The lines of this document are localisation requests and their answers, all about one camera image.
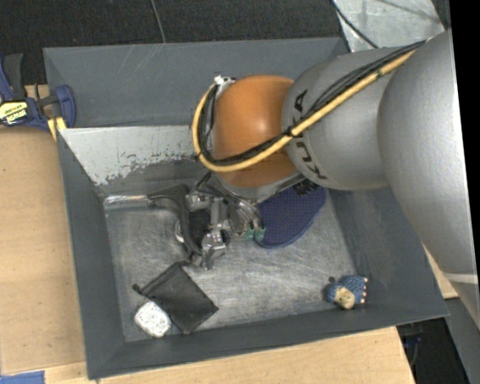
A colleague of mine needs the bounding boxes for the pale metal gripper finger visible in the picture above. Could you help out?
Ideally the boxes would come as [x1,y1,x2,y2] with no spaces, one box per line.
[198,232,219,272]
[213,228,232,253]

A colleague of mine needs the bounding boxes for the black cloth pouch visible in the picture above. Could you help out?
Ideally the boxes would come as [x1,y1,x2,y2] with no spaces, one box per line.
[129,256,222,341]

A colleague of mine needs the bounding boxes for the grey metal bin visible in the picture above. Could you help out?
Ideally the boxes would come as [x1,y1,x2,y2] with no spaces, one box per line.
[41,8,454,382]

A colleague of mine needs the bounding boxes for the dark blue slipper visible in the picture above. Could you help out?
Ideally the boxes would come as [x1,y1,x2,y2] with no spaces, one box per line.
[249,180,332,252]

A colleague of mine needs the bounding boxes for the white speckled sponge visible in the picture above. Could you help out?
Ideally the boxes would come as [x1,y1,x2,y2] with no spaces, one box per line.
[131,298,174,341]

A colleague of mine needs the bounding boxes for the blue and tan toy animal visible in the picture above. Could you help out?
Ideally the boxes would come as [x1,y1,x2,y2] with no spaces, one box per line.
[321,272,372,313]

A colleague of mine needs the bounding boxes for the pale wood board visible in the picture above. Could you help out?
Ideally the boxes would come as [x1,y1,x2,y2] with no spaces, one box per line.
[0,120,88,376]

